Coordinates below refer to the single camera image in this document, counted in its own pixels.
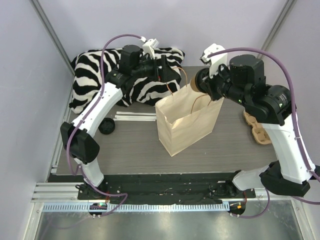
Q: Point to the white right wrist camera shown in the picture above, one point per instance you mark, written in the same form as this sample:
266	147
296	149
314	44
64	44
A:
214	61

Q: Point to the zebra print cushion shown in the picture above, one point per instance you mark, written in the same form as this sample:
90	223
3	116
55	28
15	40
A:
87	80

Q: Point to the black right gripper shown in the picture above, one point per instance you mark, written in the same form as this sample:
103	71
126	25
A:
208	86

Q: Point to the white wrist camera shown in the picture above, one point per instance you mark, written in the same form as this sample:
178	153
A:
149	46
214	61

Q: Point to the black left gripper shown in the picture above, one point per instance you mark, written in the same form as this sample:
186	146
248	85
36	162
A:
160	69

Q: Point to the cream paper bag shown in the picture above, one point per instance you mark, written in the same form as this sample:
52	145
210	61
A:
184	117

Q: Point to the single brown paper cup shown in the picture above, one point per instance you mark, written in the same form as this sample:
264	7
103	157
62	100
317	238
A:
193	85

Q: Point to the black lid stack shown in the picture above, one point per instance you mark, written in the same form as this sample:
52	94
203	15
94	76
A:
107	126

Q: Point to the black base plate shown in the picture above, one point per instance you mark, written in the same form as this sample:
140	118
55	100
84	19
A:
167	189

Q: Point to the white slotted cable duct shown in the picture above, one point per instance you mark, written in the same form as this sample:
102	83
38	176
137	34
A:
95	207

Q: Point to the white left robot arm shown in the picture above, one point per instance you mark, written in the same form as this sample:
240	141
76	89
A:
107	77

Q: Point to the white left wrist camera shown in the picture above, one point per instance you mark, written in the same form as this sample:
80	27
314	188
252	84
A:
149	46

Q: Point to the white paper straw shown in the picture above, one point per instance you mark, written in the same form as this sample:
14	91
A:
135	116

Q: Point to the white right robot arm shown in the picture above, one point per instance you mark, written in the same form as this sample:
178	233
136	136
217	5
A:
243	81

